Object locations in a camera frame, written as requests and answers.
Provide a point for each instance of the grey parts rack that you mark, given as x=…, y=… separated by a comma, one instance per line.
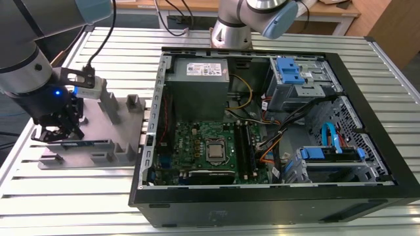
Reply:
x=98, y=127

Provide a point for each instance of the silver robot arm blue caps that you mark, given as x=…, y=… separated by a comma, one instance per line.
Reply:
x=19, y=68

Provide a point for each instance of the black graphics card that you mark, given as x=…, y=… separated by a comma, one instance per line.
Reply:
x=214, y=175

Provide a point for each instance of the green motherboard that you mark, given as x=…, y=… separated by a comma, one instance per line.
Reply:
x=187, y=130

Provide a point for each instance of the brown wooden cabinet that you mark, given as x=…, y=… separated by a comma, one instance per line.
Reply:
x=394, y=24

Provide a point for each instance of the wooden desk white frame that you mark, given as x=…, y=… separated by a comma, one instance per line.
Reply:
x=338, y=11

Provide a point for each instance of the hard disk in blue carrier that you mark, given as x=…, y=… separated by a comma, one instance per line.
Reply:
x=314, y=153

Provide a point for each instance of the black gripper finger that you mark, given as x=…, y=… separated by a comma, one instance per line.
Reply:
x=50, y=134
x=75, y=118

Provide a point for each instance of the silver CPU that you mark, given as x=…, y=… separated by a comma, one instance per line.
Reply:
x=215, y=150

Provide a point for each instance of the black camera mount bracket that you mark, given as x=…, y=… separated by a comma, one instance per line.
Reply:
x=66, y=72

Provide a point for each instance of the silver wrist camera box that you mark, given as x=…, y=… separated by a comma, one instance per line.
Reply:
x=93, y=92

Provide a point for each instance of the grey power supply unit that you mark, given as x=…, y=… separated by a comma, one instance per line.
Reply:
x=197, y=93

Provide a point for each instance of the metal drive cage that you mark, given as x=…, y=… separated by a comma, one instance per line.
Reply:
x=306, y=96

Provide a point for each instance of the RAM stick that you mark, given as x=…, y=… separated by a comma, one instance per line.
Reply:
x=71, y=143

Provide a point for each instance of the blue drive carrier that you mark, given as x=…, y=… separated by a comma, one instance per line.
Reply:
x=289, y=73

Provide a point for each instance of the black open PC case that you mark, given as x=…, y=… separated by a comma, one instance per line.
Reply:
x=263, y=209

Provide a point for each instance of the perforated metal disk cage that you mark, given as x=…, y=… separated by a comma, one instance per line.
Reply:
x=329, y=166

